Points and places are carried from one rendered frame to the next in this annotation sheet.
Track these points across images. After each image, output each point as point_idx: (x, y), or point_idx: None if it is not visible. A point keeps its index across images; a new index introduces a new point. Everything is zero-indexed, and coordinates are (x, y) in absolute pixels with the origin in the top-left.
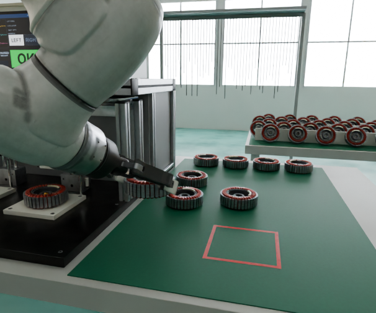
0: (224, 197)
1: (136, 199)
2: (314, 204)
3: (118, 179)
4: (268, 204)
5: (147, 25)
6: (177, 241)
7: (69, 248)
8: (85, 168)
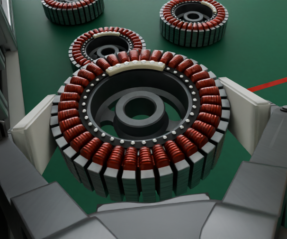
0: (183, 30)
1: (8, 93)
2: None
3: (43, 167)
4: (232, 15)
5: None
6: (201, 183)
7: None
8: None
